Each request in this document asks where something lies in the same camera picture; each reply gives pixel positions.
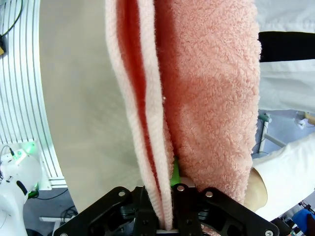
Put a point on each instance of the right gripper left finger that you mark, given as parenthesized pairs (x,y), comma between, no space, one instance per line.
(110,211)

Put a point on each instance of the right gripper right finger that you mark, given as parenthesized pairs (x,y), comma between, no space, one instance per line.
(221,214)

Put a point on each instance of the pink terry towel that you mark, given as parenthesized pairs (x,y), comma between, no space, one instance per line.
(209,98)

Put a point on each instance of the person left forearm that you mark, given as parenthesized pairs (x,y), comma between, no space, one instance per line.
(257,191)

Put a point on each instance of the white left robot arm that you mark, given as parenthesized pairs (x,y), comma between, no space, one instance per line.
(14,201)

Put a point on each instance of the blue object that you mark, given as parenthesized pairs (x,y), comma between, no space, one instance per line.
(304,221)

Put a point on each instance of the white pipe stand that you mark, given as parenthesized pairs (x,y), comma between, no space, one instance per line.
(264,127)

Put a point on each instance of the person in white shirt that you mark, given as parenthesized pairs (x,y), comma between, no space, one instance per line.
(288,86)

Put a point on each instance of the white table frame leg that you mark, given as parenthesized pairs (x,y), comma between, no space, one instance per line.
(54,219)

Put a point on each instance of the white slotted aluminium frame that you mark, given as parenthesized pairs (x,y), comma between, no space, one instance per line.
(22,98)

